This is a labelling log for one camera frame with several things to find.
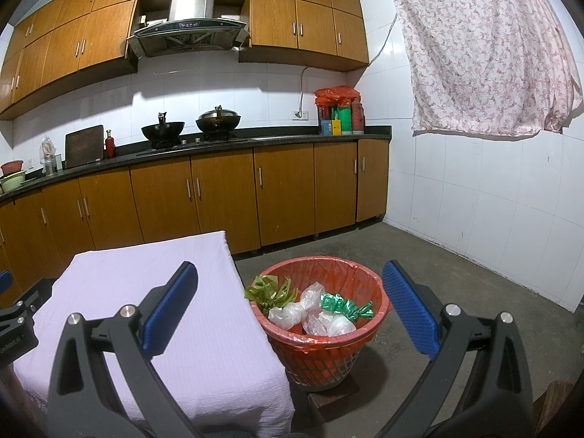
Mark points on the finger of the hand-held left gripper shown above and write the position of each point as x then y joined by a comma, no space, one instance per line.
4,281
18,312

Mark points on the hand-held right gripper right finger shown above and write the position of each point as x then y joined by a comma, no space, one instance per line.
410,310

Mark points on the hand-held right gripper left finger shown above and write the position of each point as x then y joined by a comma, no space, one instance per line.
169,310

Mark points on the red plastic liner bag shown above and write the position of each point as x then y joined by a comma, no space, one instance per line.
365,283

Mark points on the green foil wrapper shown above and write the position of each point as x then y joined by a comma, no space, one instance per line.
346,306

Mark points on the clear plastic bag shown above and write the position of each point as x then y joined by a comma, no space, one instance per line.
287,314
337,325

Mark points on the red mesh waste basket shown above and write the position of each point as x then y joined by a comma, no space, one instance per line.
319,365

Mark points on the light green basin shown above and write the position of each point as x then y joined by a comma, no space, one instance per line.
12,181

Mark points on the red basin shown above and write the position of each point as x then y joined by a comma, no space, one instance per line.
12,167

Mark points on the dark wooden block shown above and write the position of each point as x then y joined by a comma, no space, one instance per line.
333,397

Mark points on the glass jar with plastic bag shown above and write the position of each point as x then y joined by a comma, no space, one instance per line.
49,157

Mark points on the dark wooden cutting board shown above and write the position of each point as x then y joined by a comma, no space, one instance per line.
84,146

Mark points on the wooden base cabinets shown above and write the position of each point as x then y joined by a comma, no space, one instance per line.
283,191

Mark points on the brown wooden board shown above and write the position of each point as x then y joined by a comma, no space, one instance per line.
554,406

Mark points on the black gas stove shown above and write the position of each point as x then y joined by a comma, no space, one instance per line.
228,139

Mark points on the black wok with lid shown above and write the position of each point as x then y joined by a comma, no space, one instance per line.
218,122

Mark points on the yellow box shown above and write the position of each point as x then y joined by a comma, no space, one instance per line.
336,127

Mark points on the dark red bottle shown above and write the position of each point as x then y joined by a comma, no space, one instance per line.
357,117

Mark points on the blue box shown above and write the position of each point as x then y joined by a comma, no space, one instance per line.
326,127

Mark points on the black countertop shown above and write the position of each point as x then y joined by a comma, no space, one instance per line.
283,139

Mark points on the pink floral cloth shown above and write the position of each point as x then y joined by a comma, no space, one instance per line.
483,50

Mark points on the steel range hood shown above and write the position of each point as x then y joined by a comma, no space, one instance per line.
191,27

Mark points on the white wall socket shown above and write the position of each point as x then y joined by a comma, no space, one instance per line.
300,114

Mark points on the wooden wall cabinets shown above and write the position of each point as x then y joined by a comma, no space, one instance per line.
315,18

